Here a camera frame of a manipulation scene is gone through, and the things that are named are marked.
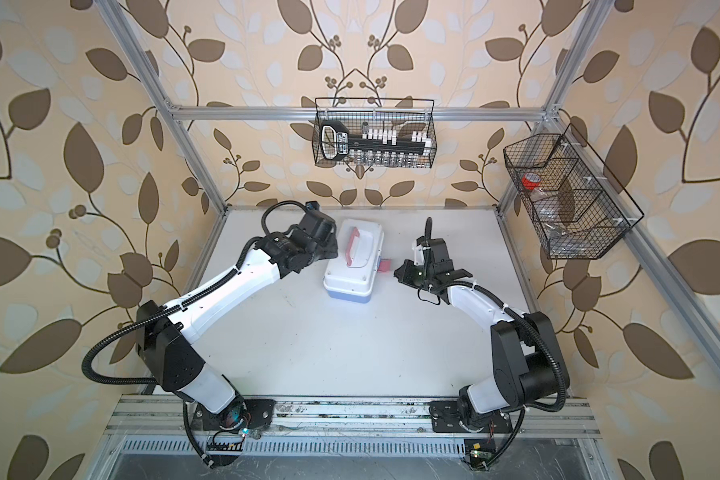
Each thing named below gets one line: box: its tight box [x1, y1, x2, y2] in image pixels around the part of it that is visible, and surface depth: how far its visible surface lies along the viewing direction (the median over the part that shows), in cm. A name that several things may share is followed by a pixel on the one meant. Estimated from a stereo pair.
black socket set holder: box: [320, 120, 432, 167], surface depth 86 cm
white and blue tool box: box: [323, 218, 384, 304], surface depth 91 cm
